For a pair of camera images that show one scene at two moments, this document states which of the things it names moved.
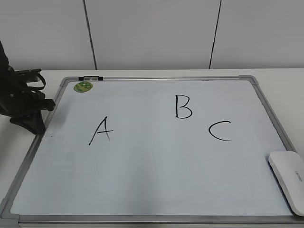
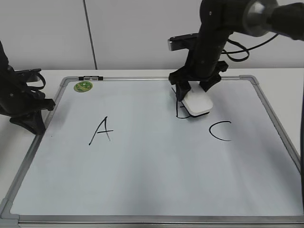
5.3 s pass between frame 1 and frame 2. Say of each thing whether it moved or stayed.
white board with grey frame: stayed
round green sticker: stayed
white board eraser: moved
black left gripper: stayed
